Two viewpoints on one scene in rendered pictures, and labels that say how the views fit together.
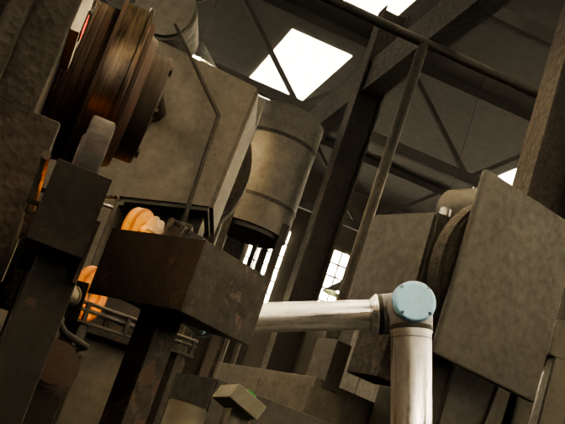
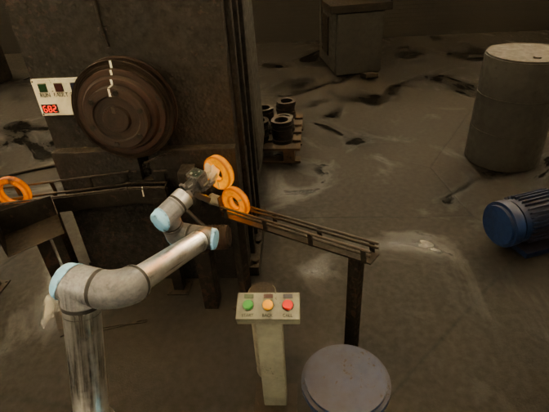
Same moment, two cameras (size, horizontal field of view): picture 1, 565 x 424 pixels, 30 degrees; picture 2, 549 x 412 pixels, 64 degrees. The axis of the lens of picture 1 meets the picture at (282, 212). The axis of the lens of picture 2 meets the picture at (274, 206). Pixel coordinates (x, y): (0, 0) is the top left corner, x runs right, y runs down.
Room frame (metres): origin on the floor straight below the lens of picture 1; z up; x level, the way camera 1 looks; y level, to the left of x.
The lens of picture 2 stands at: (3.69, -1.19, 1.82)
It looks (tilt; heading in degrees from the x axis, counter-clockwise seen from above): 33 degrees down; 107
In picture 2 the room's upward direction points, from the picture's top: 4 degrees counter-clockwise
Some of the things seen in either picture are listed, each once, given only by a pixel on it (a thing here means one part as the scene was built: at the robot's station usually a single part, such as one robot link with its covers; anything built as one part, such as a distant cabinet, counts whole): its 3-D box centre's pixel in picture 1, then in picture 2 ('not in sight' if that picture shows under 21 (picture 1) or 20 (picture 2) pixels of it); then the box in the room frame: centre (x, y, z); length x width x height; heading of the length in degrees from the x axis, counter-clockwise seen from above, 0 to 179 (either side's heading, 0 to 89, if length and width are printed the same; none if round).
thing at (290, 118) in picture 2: not in sight; (238, 123); (2.24, 2.47, 0.22); 1.20 x 0.81 x 0.44; 10
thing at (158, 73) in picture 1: (143, 108); (118, 118); (2.49, 0.41, 1.11); 0.28 x 0.06 x 0.28; 12
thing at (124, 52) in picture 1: (106, 92); (125, 109); (2.46, 0.50, 1.11); 0.47 x 0.06 x 0.47; 12
